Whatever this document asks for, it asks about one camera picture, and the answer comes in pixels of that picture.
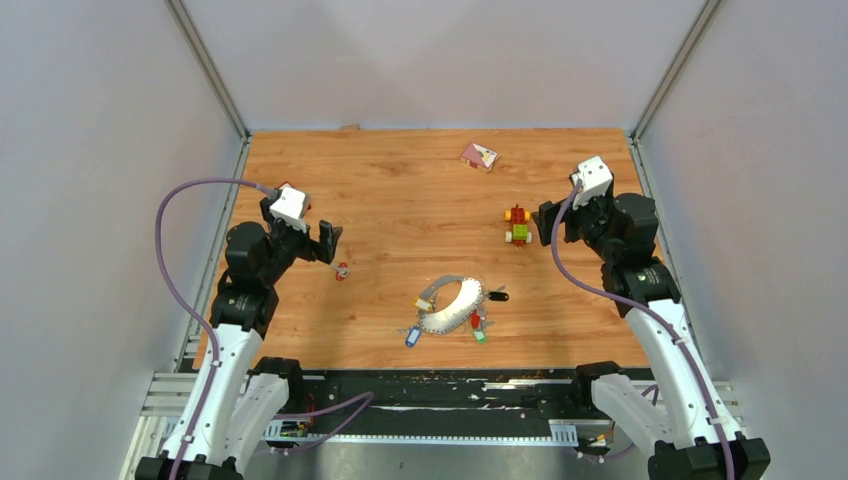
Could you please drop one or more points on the blue key tag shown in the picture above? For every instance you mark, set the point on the blue key tag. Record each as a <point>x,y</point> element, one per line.
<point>413,336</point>

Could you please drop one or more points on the black key fob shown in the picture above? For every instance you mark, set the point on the black key fob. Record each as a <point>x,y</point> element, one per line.
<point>497,296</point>

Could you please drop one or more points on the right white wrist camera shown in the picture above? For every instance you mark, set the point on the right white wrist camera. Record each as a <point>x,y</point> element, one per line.
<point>594,178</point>

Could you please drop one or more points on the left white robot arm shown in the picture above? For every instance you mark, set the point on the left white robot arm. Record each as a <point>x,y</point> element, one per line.
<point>236,394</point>

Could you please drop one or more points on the large perforated metal keyring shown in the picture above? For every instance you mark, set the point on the large perforated metal keyring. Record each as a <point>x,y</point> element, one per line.
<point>442,321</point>

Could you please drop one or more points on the pink patterned wooden block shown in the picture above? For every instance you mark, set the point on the pink patterned wooden block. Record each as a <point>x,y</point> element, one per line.
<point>479,157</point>

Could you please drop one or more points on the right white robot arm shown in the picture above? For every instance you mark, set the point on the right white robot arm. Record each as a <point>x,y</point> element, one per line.
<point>694,436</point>

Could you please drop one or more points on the red tag small key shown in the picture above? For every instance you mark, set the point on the red tag small key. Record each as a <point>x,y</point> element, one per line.
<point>341,270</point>

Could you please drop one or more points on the toy brick car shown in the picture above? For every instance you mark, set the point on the toy brick car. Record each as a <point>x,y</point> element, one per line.
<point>518,232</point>

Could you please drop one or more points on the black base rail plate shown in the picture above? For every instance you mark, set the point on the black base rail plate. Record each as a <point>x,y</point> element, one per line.
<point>440,403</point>

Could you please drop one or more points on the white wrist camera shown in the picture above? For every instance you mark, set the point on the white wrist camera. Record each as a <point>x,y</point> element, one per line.
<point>291,208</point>
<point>594,178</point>

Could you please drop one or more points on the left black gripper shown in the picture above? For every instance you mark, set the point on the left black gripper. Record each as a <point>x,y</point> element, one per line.
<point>324,249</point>

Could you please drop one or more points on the yellow key tag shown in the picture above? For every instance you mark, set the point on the yellow key tag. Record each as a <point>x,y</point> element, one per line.
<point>423,305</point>

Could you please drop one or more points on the green key tag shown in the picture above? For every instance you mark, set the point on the green key tag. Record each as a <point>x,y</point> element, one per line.
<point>480,336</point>

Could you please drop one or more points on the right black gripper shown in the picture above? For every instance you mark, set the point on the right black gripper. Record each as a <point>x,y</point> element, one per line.
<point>601,202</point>

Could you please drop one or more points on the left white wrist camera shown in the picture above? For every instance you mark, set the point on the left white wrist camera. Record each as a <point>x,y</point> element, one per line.
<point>291,208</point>

